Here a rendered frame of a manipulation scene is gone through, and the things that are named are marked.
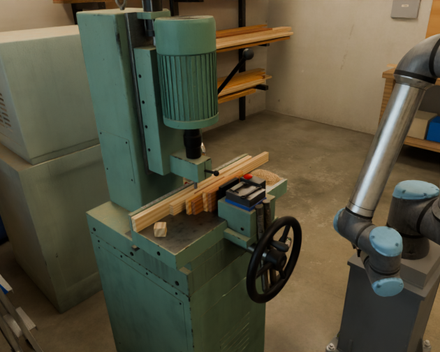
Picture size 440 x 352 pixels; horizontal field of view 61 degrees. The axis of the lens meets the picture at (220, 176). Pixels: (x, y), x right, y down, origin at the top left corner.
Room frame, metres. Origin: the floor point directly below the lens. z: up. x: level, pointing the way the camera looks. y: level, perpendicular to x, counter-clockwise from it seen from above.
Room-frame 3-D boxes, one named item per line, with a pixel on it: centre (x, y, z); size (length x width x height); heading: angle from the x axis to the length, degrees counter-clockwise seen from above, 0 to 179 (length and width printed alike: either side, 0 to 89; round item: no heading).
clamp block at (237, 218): (1.06, -0.09, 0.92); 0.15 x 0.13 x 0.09; 138
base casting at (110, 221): (1.24, 0.18, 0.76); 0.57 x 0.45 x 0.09; 48
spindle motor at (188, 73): (1.16, 0.09, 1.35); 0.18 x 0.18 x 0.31
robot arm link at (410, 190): (1.22, -0.74, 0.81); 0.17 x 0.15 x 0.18; 26
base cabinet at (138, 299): (1.24, 0.18, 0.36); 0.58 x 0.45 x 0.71; 48
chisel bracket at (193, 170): (1.18, 0.10, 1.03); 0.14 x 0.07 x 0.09; 48
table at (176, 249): (1.12, -0.02, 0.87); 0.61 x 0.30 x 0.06; 138
